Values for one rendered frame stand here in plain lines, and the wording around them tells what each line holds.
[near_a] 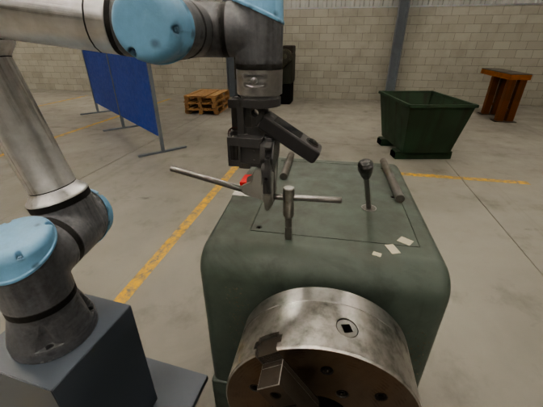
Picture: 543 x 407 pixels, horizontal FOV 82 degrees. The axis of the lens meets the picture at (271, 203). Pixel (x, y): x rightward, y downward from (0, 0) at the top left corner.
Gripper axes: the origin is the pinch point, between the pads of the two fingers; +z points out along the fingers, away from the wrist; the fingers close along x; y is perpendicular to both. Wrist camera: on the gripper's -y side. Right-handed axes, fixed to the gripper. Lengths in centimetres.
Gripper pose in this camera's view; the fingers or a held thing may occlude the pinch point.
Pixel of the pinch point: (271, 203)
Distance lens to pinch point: 61.0
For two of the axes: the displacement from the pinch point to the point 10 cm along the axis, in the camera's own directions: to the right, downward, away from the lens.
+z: 0.0, 8.9, 4.7
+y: -9.8, -0.9, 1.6
